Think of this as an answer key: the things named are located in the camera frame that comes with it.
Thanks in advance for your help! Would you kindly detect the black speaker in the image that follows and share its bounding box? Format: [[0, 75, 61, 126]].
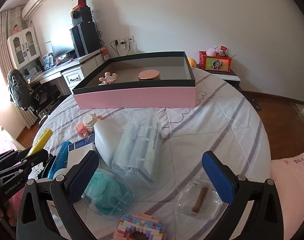
[[71, 6, 93, 25]]

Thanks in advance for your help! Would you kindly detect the white glass door cabinet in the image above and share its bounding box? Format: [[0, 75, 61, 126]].
[[7, 26, 41, 67]]

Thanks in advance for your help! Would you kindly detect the black office chair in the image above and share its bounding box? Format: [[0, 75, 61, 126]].
[[29, 84, 61, 118]]

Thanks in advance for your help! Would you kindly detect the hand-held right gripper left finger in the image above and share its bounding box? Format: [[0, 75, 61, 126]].
[[17, 151, 100, 240]]

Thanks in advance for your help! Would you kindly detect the dark top nightstand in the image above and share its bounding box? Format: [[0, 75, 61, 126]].
[[197, 64, 241, 88]]

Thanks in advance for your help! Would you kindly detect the black power cable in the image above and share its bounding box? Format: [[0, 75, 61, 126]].
[[110, 41, 120, 58]]

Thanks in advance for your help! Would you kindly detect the small box with blue label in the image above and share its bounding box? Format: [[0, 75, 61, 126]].
[[73, 134, 95, 151]]

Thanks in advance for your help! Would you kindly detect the teal silicone face brush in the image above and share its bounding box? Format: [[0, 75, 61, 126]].
[[83, 167, 135, 220]]

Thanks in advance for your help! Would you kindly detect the dark patterned jacket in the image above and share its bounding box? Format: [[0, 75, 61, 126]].
[[7, 69, 32, 109]]

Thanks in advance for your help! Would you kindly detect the white air conditioner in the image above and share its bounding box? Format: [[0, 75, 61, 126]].
[[22, 0, 52, 20]]

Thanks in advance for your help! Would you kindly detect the clear box with brown stick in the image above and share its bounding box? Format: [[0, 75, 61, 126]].
[[176, 177, 229, 222]]

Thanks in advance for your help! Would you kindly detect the black computer tower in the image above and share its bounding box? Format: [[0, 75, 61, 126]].
[[70, 21, 100, 57]]

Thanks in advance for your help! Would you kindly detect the pink storage box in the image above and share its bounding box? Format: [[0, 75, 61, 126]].
[[72, 51, 197, 109]]

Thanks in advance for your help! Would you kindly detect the computer monitor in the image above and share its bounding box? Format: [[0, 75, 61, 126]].
[[50, 30, 76, 60]]

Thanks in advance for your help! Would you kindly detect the white desk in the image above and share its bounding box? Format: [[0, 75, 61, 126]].
[[28, 49, 111, 95]]

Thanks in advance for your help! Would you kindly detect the blue marker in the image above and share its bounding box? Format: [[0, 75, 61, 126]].
[[48, 141, 73, 180]]

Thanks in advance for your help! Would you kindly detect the yellow highlighter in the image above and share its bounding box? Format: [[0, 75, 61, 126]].
[[28, 129, 53, 157]]

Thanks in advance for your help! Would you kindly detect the white pink block figure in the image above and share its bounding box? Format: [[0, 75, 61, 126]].
[[75, 112, 103, 138]]

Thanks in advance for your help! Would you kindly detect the red printed storage box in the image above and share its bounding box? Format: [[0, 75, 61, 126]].
[[199, 51, 233, 72]]

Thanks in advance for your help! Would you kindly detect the pink printed pillow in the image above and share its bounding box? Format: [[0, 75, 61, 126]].
[[270, 147, 304, 240]]

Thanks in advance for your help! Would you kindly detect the white wall outlet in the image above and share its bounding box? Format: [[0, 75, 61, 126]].
[[111, 35, 135, 46]]

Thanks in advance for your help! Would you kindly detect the rose gold lidded jar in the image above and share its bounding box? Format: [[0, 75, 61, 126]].
[[138, 70, 161, 81]]

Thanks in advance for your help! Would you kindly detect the small doll figure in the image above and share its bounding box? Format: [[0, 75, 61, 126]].
[[99, 72, 118, 85]]

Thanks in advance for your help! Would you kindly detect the colourful block house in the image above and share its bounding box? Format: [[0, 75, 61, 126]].
[[113, 213, 165, 240]]

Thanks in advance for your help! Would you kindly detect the beige curtain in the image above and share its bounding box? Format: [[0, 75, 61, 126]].
[[0, 7, 39, 130]]

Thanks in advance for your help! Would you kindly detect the white charger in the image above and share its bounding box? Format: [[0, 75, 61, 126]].
[[67, 149, 97, 173]]

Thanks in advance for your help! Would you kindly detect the clear plastic package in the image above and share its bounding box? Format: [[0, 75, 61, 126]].
[[112, 110, 163, 183]]

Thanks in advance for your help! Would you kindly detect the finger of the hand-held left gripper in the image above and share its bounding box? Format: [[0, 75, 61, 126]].
[[0, 149, 49, 171], [29, 155, 57, 180]]

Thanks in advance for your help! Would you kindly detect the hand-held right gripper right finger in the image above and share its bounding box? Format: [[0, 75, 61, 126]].
[[202, 151, 284, 240]]

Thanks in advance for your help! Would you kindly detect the white power plug adapter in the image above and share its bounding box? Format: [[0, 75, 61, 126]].
[[94, 119, 132, 167]]

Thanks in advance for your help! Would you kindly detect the pink cloth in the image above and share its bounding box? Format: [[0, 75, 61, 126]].
[[0, 125, 26, 220]]

